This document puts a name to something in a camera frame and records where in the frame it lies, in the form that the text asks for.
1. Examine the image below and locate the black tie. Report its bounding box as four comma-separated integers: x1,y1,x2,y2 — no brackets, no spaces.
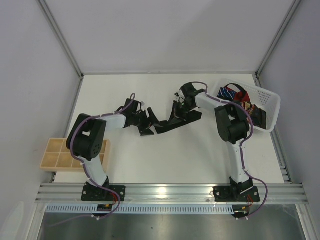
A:
154,110,202,134

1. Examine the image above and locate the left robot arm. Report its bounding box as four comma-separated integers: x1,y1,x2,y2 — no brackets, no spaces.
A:
66,98,160,190

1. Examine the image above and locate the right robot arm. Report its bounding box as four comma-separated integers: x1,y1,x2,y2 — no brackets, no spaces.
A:
168,82,254,202

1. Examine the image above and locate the blue striped tie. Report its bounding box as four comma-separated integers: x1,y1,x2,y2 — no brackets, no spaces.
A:
217,87,237,101

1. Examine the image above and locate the red tie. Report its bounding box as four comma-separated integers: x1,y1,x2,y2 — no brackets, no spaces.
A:
234,91,251,103

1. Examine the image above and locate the dark patterned tie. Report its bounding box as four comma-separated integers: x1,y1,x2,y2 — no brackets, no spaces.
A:
241,101,267,130

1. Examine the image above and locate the white plastic basket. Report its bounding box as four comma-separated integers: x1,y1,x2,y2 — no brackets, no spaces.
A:
209,78,281,133

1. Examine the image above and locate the wooden compartment tray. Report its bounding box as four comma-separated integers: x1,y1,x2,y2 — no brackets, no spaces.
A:
40,137,111,174

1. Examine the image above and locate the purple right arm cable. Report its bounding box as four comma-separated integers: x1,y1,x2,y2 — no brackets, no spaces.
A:
192,81,270,220

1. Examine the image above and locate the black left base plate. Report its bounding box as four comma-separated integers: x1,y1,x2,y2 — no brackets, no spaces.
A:
81,184,126,202

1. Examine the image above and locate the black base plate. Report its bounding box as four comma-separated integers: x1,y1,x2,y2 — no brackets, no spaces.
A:
213,185,261,203
81,184,126,202

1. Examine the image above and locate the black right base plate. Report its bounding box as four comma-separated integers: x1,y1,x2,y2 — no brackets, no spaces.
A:
213,185,261,203

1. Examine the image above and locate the white slotted cable duct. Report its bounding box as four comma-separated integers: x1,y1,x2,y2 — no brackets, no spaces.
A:
46,203,235,215

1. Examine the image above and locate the aluminium mounting rail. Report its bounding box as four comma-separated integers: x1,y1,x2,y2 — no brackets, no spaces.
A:
35,183,308,205

